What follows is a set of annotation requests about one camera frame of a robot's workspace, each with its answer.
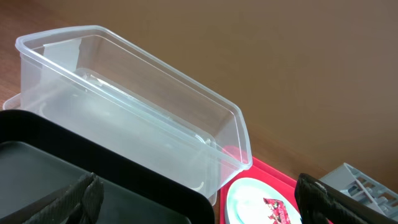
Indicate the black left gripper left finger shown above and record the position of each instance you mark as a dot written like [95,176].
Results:
[80,204]

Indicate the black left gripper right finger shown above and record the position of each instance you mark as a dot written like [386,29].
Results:
[318,203]

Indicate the red snack wrapper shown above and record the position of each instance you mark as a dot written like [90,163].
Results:
[279,213]

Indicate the grey dishwasher rack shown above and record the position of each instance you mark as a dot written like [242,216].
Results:
[363,189]

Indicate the black waste tray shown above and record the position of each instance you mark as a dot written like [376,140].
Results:
[40,160]

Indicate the red serving tray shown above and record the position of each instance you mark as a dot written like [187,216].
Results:
[267,174]

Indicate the light blue plate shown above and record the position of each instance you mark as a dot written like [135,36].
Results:
[244,203]

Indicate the clear plastic bin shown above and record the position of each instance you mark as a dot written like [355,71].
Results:
[97,84]

